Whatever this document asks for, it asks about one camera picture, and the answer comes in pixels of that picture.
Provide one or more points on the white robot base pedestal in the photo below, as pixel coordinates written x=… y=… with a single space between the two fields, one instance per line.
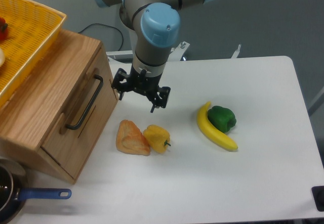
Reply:
x=133 y=42

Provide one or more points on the yellow toy banana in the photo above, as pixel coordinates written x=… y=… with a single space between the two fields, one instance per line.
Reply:
x=210 y=132

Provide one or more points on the wooden drawer cabinet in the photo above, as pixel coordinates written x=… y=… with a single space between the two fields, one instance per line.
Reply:
x=30 y=115

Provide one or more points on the yellow toy bell pepper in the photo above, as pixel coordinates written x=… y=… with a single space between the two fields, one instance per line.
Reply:
x=157 y=137

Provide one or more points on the red toy pepper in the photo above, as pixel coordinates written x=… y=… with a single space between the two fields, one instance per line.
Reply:
x=3 y=29

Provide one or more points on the black device at table edge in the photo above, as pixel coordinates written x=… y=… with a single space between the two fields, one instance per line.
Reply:
x=318 y=195

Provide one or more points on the yellow plastic basket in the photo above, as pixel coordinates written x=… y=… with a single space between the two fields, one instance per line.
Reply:
x=33 y=27

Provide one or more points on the toy croissant bread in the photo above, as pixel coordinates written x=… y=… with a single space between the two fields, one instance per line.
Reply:
x=130 y=140

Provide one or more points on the green toy bell pepper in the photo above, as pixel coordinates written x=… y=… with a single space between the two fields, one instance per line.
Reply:
x=221 y=118

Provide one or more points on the white round object in basket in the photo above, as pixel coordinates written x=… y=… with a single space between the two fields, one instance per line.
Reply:
x=2 y=57

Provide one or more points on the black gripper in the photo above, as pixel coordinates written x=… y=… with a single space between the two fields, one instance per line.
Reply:
x=141 y=84

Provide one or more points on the wooden top drawer black handle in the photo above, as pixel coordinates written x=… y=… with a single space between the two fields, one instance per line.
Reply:
x=79 y=126

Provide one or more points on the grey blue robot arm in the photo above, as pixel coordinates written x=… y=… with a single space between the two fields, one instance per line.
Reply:
x=156 y=24

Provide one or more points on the blue handled frying pan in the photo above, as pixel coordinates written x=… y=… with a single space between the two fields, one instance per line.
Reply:
x=15 y=190

